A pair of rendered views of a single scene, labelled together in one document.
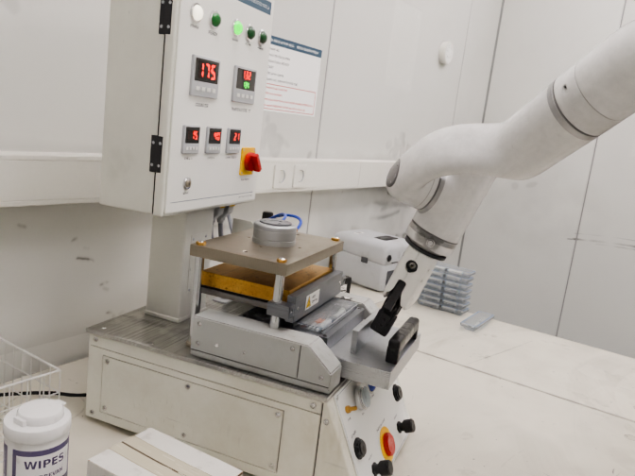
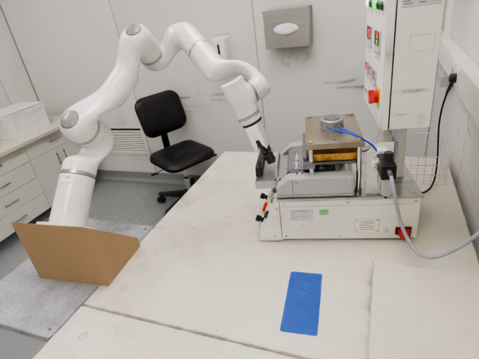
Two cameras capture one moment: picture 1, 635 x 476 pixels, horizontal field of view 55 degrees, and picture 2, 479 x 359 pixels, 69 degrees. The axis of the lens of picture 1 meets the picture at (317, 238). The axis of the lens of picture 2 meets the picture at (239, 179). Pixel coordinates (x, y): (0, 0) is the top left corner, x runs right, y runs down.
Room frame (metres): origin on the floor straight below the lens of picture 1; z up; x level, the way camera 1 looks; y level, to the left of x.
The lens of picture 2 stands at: (2.16, -0.41, 1.55)
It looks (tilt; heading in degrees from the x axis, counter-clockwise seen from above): 27 degrees down; 173
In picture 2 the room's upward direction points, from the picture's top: 9 degrees counter-clockwise
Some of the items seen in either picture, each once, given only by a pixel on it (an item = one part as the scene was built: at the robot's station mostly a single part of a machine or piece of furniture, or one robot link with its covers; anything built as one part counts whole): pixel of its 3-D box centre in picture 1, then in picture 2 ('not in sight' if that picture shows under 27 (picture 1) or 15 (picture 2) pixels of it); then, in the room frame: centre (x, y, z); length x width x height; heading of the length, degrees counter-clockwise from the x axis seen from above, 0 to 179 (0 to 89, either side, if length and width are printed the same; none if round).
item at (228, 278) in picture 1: (273, 264); (331, 140); (1.09, 0.07, 1.07); 0.22 x 0.17 x 0.10; 160
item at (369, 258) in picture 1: (371, 258); not in sight; (2.11, -0.20, 0.88); 0.25 x 0.20 x 0.17; 52
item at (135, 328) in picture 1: (247, 332); (341, 174); (1.09, 0.11, 0.93); 0.46 x 0.35 x 0.01; 70
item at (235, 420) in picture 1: (266, 380); (331, 197); (1.10, 0.07, 0.84); 0.53 x 0.37 x 0.17; 70
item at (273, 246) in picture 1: (261, 250); (341, 136); (1.11, 0.10, 1.08); 0.31 x 0.24 x 0.13; 160
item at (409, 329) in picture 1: (403, 338); (260, 162); (0.99, -0.17, 0.99); 0.15 x 0.02 x 0.04; 160
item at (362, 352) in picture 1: (327, 330); (297, 165); (1.04, -0.04, 0.97); 0.30 x 0.22 x 0.08; 70
